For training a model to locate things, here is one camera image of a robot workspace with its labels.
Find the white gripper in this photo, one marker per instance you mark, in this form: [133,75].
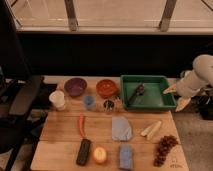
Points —
[187,87]

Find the pale yellow banana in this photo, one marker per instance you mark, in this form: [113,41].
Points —
[151,130]

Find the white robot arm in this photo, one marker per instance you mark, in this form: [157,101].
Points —
[203,67]

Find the orange bowl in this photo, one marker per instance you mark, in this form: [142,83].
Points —
[106,88]

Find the purple bowl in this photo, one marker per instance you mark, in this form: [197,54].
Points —
[75,86]

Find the dark utensil in tray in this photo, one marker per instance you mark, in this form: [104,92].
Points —
[139,90]

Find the green plastic tray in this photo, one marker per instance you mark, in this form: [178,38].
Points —
[152,99]

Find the dark red grape bunch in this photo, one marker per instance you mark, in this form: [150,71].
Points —
[163,149]

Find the grey blue folded cloth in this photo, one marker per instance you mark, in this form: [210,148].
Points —
[121,129]

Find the blue sponge block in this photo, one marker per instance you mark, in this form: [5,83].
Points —
[125,157]

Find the blue plastic cup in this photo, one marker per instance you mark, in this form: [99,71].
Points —
[89,102]

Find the orange carrot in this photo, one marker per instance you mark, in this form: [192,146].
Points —
[81,126]

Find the black rectangular remote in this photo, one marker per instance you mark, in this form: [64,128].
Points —
[83,152]

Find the white plastic cup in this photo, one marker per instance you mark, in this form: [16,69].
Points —
[57,98]

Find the black office chair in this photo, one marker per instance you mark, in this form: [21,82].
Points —
[16,127]

